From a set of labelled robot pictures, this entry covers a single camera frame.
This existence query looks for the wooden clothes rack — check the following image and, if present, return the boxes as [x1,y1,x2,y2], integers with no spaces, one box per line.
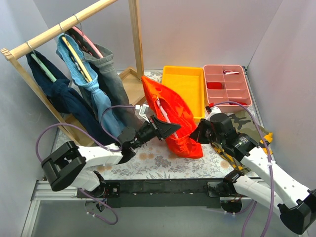
[0,0,159,150]

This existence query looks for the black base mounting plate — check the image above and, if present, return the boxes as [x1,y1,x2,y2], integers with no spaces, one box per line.
[77,178,246,208]

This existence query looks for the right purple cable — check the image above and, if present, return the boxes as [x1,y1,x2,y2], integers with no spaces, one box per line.
[212,101,275,237]

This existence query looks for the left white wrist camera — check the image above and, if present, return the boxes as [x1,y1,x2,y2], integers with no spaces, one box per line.
[135,104,149,122]

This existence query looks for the floral table mat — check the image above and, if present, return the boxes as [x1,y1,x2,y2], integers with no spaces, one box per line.
[47,69,276,181]

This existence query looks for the camouflage shorts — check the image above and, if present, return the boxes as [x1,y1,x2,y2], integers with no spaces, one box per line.
[211,110,267,174]

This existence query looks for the purple cable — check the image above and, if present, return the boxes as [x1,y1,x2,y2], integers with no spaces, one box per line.
[36,105,139,225]
[212,101,275,237]

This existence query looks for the grey shorts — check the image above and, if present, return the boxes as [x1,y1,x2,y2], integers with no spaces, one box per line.
[67,28,143,130]

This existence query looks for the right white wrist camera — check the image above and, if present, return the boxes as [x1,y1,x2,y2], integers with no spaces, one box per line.
[205,104,222,116]

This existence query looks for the pink hanger with grey shorts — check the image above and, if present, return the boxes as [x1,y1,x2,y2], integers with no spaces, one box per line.
[72,26,103,58]

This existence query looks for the mint green hanger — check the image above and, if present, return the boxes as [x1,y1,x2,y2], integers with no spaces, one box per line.
[31,50,57,83]

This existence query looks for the navy blue shorts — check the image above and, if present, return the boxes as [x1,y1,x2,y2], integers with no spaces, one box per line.
[26,51,115,145]

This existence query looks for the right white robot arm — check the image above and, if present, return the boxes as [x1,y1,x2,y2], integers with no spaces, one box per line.
[190,113,316,235]

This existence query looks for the light blue shorts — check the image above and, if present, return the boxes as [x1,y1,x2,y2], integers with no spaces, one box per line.
[57,34,124,138]

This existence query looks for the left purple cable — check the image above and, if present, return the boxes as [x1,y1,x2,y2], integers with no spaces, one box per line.
[36,105,139,225]

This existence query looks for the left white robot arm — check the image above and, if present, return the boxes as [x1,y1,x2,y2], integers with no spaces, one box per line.
[41,116,181,198]

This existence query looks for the orange red shorts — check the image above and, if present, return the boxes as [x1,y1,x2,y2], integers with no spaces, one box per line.
[142,76,203,159]

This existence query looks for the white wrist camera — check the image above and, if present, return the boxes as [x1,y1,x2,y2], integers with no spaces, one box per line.
[205,104,222,116]
[135,104,149,122]

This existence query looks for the pink compartment organizer box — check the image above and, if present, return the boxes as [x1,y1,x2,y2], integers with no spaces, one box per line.
[203,65,252,113]

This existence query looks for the red white packet in organizer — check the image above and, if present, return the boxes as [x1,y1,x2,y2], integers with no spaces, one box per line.
[223,70,239,75]

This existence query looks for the yellow hanger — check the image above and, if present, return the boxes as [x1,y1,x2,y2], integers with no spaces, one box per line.
[61,36,92,82]

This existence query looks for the red cloth in organizer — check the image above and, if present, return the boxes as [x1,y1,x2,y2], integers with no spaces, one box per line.
[229,101,248,106]

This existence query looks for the yellow plastic bin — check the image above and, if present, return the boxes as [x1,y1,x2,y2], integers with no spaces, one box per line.
[161,66,205,122]

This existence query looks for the red item in organizer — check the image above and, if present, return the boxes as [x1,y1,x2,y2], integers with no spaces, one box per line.
[206,82,223,90]

